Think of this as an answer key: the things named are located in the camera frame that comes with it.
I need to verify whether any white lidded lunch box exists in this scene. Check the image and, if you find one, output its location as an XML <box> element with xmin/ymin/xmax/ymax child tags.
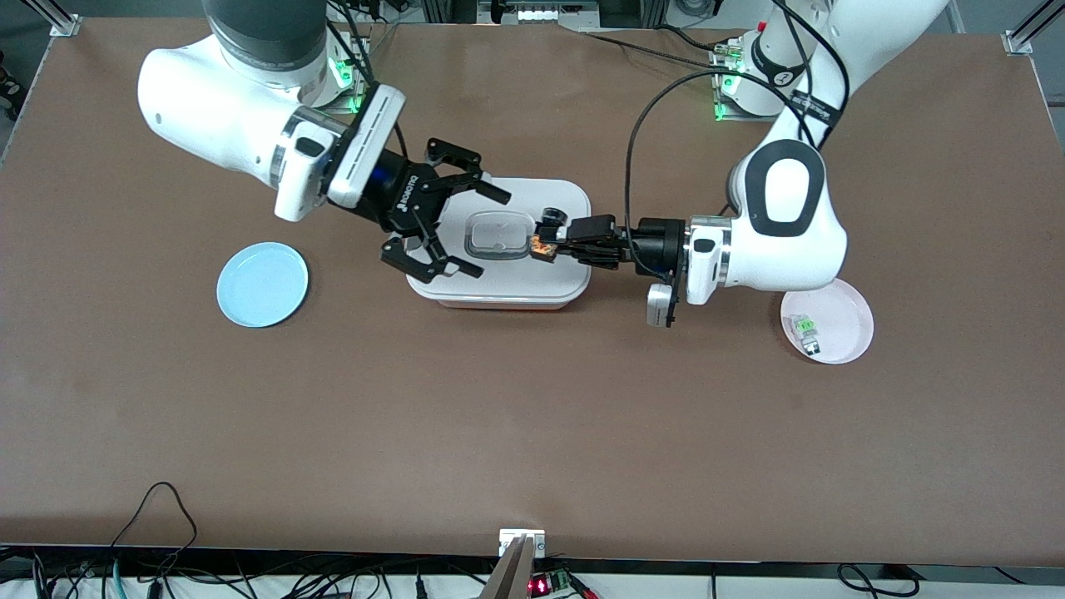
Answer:
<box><xmin>404</xmin><ymin>176</ymin><xmax>597</xmax><ymax>311</ymax></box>

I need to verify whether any light blue plate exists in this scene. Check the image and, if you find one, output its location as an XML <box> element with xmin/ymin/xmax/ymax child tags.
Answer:
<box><xmin>216</xmin><ymin>242</ymin><xmax>310</xmax><ymax>329</ymax></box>

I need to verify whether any pink plate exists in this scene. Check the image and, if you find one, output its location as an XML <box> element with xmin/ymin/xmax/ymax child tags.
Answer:
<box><xmin>780</xmin><ymin>279</ymin><xmax>875</xmax><ymax>365</ymax></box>

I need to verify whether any circuit board with red light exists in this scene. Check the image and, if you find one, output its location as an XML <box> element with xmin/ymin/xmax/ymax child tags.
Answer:
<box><xmin>530</xmin><ymin>568</ymin><xmax>577</xmax><ymax>597</ymax></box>

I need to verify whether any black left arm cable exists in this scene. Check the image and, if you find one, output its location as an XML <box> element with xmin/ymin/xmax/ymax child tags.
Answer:
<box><xmin>624</xmin><ymin>0</ymin><xmax>852</xmax><ymax>255</ymax></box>

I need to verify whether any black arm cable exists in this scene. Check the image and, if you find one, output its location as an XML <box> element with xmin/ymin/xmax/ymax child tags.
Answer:
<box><xmin>624</xmin><ymin>0</ymin><xmax>852</xmax><ymax>255</ymax></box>
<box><xmin>329</xmin><ymin>0</ymin><xmax>410</xmax><ymax>161</ymax></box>

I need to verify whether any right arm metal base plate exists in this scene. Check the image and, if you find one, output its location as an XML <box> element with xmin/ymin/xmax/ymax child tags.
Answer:
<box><xmin>320</xmin><ymin>33</ymin><xmax>372</xmax><ymax>114</ymax></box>

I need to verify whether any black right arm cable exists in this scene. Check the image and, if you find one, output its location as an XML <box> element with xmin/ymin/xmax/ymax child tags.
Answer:
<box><xmin>329</xmin><ymin>0</ymin><xmax>410</xmax><ymax>161</ymax></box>

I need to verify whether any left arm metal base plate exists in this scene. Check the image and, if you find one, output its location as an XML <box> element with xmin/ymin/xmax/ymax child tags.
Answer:
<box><xmin>713</xmin><ymin>42</ymin><xmax>802</xmax><ymax>124</ymax></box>

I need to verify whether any black cable across table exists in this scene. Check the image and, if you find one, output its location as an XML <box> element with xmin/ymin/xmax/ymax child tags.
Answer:
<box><xmin>574</xmin><ymin>25</ymin><xmax>735</xmax><ymax>72</ymax></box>

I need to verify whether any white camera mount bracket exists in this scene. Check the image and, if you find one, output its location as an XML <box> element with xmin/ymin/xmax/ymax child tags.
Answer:
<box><xmin>499</xmin><ymin>529</ymin><xmax>547</xmax><ymax>558</ymax></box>

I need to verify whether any grey camera support bar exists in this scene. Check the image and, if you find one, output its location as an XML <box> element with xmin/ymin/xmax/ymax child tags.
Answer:
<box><xmin>480</xmin><ymin>537</ymin><xmax>538</xmax><ymax>599</ymax></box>

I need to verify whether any black looped cable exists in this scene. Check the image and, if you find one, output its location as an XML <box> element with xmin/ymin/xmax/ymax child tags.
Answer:
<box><xmin>108</xmin><ymin>482</ymin><xmax>199</xmax><ymax>583</ymax></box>

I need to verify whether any tangled black cable bundle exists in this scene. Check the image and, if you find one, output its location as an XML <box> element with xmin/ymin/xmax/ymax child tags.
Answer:
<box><xmin>0</xmin><ymin>547</ymin><xmax>500</xmax><ymax>599</ymax></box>

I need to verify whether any aluminium frame profile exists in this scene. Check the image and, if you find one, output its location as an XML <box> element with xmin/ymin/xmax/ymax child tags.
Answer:
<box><xmin>1002</xmin><ymin>0</ymin><xmax>1065</xmax><ymax>57</ymax></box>
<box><xmin>25</xmin><ymin>0</ymin><xmax>82</xmax><ymax>37</ymax></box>

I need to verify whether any black coiled cable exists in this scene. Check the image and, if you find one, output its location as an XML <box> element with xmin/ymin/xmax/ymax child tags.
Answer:
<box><xmin>837</xmin><ymin>563</ymin><xmax>921</xmax><ymax>599</ymax></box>

